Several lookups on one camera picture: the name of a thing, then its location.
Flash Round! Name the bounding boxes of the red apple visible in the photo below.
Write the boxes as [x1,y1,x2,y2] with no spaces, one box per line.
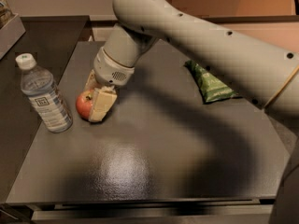
[76,90,94,119]

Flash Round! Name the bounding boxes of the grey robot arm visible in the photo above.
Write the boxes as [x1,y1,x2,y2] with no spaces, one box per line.
[89,0,299,133]

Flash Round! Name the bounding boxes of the grey tray on counter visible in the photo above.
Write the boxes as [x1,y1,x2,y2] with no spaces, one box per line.
[0,14,25,60]

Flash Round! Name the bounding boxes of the dark side counter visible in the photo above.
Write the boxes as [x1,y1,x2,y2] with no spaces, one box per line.
[0,16,89,203]

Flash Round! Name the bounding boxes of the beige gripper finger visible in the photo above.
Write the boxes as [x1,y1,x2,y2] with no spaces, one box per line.
[89,87,118,122]
[84,70,99,91]

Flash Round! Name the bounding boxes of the green jalapeno chip bag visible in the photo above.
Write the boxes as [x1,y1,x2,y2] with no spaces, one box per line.
[184,61,240,104]

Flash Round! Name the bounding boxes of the clear plastic water bottle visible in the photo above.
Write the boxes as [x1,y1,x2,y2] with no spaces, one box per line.
[16,53,72,133]

